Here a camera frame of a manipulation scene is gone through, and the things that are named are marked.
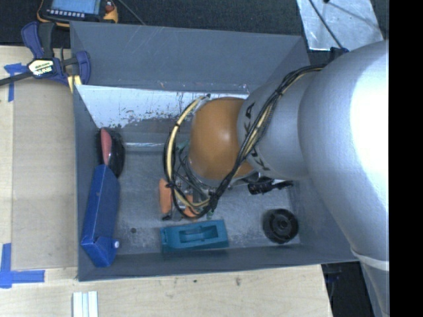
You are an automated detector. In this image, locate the teal plastic block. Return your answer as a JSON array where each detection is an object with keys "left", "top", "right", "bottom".
[{"left": 159, "top": 219, "right": 230, "bottom": 253}]

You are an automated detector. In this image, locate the blue box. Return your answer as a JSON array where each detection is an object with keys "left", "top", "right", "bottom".
[{"left": 80, "top": 164, "right": 122, "bottom": 269}]

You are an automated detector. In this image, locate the pale wood flat board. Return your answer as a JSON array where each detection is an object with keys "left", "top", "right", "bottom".
[{"left": 11, "top": 77, "right": 79, "bottom": 271}]

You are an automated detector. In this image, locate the black round cap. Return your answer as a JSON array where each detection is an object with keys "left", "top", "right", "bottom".
[{"left": 262, "top": 208, "right": 300, "bottom": 245}]

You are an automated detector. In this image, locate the black cylinder on white bracket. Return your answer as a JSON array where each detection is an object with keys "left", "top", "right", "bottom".
[{"left": 231, "top": 178, "right": 294, "bottom": 196}]

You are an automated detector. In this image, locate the grey metal bin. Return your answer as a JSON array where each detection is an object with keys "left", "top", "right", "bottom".
[{"left": 68, "top": 20, "right": 360, "bottom": 282}]

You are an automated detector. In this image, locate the orange sponge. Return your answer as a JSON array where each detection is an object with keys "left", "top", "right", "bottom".
[{"left": 158, "top": 178, "right": 200, "bottom": 221}]

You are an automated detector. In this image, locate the red and black brush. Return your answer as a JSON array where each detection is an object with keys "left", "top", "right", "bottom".
[{"left": 98, "top": 127, "right": 126, "bottom": 179}]

